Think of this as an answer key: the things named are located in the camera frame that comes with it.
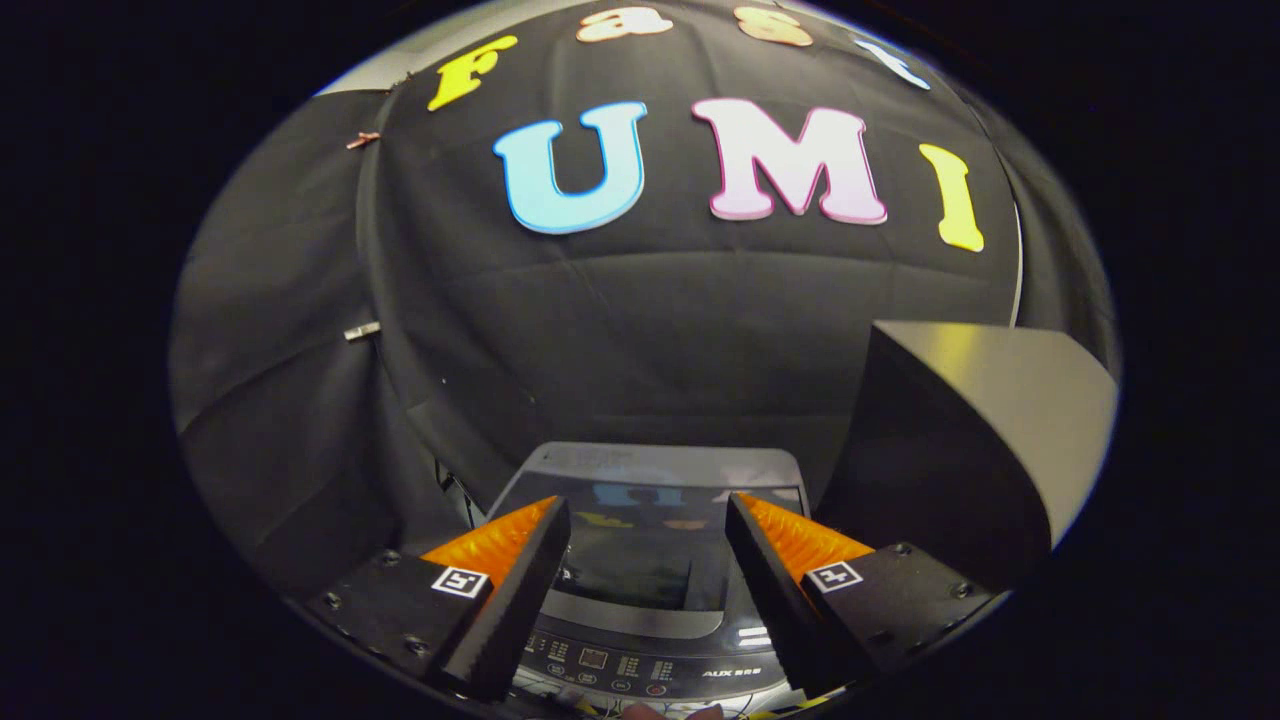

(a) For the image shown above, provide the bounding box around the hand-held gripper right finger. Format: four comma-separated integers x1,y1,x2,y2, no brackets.
727,492,997,693

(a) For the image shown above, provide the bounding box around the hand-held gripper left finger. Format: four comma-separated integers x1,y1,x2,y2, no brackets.
305,497,571,703

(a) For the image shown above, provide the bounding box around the grey washing machine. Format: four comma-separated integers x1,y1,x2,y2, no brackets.
485,442,813,706

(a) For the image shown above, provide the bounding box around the grey cabinet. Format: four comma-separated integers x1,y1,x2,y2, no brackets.
815,320,1119,593

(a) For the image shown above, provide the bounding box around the black cable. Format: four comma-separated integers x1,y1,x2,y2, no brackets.
436,460,483,531

